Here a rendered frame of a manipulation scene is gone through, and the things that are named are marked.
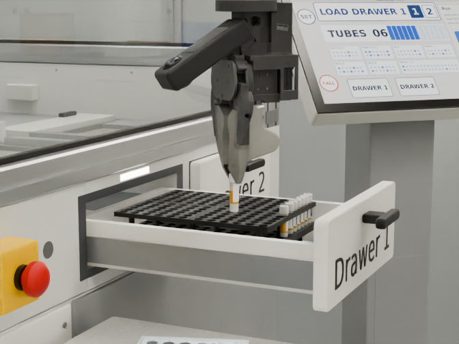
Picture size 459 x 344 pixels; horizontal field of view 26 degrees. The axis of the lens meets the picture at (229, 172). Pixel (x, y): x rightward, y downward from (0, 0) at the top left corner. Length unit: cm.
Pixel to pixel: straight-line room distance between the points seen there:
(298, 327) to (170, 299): 168
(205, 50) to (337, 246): 28
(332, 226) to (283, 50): 21
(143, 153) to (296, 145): 168
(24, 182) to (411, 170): 118
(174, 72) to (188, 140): 46
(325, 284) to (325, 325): 200
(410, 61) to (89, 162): 99
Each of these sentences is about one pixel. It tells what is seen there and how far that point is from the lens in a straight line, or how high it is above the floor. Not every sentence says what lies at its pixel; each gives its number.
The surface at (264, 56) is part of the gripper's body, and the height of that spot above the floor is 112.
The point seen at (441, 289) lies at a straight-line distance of 301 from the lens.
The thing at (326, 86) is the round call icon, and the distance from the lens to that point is 200.
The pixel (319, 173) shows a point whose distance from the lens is 305.
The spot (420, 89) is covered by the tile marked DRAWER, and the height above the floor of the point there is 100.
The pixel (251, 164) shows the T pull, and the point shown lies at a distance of 165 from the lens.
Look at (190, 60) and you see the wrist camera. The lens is 111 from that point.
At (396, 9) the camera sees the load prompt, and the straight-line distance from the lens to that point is 222.
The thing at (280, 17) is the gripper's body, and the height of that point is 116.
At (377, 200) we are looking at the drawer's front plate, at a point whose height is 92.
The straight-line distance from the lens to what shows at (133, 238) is 128.
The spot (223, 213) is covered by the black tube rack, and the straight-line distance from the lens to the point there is 132.
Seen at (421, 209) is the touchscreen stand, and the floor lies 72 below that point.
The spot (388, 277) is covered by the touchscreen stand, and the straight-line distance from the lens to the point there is 223.
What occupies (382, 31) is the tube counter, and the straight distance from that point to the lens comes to 216.
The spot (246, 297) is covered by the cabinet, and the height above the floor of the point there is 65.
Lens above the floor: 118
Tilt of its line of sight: 10 degrees down
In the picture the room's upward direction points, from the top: straight up
